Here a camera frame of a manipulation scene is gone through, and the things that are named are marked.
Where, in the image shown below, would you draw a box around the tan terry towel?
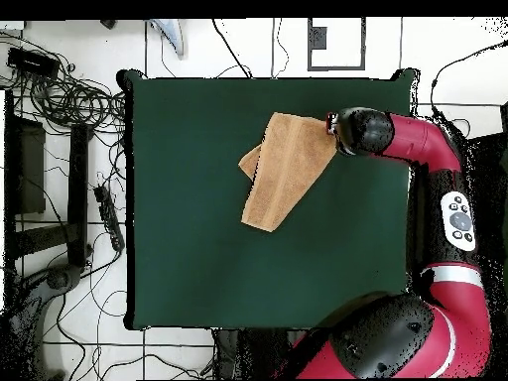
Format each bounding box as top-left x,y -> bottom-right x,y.
237,111 -> 338,233

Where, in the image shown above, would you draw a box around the dark flat panel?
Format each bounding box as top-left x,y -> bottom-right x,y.
5,114 -> 48,216
465,132 -> 508,223

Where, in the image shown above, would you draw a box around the dark green table cloth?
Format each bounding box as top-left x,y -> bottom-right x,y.
116,67 -> 421,332

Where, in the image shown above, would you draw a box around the pale blue curved object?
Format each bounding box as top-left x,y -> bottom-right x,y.
149,18 -> 187,61

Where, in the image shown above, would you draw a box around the black power strip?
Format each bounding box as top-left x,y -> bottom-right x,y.
93,185 -> 127,252

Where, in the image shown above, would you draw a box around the black bar stand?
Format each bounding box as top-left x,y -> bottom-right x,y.
13,123 -> 94,269

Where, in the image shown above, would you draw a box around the black box device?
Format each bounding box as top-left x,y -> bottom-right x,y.
6,46 -> 62,79

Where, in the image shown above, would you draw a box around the grey stand base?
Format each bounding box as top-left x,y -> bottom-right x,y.
7,263 -> 86,380

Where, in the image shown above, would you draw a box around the grey rectangular floor frame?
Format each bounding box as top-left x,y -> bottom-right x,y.
307,17 -> 367,72

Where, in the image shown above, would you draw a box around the black cable with adapter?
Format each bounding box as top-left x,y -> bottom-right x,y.
429,38 -> 508,118

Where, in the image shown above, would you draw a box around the long black cable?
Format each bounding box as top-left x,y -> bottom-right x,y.
210,18 -> 254,79

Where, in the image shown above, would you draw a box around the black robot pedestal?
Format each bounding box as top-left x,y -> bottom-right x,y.
212,328 -> 295,380

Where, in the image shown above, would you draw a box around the tangled black cables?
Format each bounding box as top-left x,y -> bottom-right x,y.
0,31 -> 128,136

